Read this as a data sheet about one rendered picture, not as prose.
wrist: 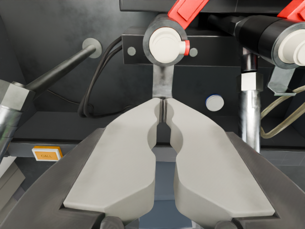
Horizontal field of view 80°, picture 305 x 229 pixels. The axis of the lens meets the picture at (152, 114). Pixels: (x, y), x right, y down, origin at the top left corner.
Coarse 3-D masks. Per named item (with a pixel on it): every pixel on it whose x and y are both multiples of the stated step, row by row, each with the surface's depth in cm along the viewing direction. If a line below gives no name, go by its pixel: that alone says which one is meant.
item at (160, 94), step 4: (152, 92) 13; (156, 92) 13; (160, 92) 13; (164, 92) 13; (168, 92) 13; (152, 96) 13; (156, 96) 13; (160, 96) 13; (164, 96) 12; (168, 96) 12
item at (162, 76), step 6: (156, 66) 12; (168, 66) 12; (156, 72) 13; (162, 72) 13; (168, 72) 13; (156, 78) 13; (162, 78) 13; (168, 78) 13; (156, 84) 13; (162, 84) 13; (168, 84) 13
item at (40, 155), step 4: (36, 148) 36; (40, 148) 36; (44, 148) 36; (48, 148) 36; (52, 148) 36; (56, 148) 36; (36, 152) 36; (40, 152) 36; (44, 152) 36; (48, 152) 36; (52, 152) 36; (60, 152) 37; (40, 156) 36; (44, 156) 36; (48, 156) 36; (52, 156) 36; (56, 156) 36
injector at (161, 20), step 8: (160, 16) 13; (152, 24) 11; (160, 24) 11; (168, 24) 11; (176, 24) 11; (152, 32) 11; (184, 32) 11; (144, 40) 11; (184, 40) 11; (144, 48) 12; (152, 56) 12; (160, 64) 12; (168, 64) 12
